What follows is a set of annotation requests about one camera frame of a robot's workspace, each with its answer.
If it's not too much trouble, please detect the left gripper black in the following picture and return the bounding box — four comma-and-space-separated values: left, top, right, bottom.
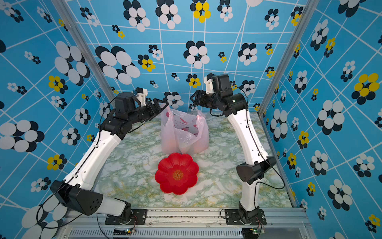
128, 98, 169, 125

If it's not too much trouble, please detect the pink translucent plastic bag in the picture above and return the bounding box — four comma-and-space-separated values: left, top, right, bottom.
161, 107, 210, 155

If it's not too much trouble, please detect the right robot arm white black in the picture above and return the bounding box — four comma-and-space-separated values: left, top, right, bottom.
191, 73, 276, 224

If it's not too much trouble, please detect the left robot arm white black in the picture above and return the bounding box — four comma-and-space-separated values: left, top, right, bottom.
51, 92, 169, 223

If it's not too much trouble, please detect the red flower-shaped plate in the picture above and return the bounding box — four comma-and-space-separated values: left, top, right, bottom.
155, 153, 199, 195

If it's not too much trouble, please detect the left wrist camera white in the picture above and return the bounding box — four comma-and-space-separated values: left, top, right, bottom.
135, 87, 148, 107

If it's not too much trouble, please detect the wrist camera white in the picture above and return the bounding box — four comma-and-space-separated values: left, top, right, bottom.
135, 87, 148, 107
204, 73, 214, 94

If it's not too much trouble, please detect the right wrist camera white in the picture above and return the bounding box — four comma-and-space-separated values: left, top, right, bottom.
204, 73, 214, 94

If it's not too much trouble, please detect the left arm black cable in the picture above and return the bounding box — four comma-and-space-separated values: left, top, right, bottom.
35, 95, 120, 230

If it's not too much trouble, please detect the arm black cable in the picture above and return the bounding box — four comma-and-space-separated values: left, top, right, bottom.
235, 86, 286, 210
35, 95, 120, 230

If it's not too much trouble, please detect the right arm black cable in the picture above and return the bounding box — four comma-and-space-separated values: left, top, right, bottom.
235, 86, 286, 210

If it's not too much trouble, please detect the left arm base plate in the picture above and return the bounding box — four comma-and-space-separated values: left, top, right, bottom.
104, 209, 148, 226

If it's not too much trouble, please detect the left aluminium corner post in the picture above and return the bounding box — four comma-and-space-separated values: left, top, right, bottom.
51, 0, 124, 192

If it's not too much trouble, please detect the aluminium corner post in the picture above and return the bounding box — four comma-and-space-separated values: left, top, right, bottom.
258, 0, 319, 116
51, 0, 124, 192

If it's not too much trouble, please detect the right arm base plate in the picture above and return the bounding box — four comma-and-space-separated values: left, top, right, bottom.
225, 209, 267, 226

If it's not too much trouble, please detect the right aluminium corner post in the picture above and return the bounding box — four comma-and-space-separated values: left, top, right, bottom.
258, 0, 319, 116

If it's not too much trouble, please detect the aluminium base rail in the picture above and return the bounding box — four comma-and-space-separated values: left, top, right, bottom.
56, 208, 316, 239

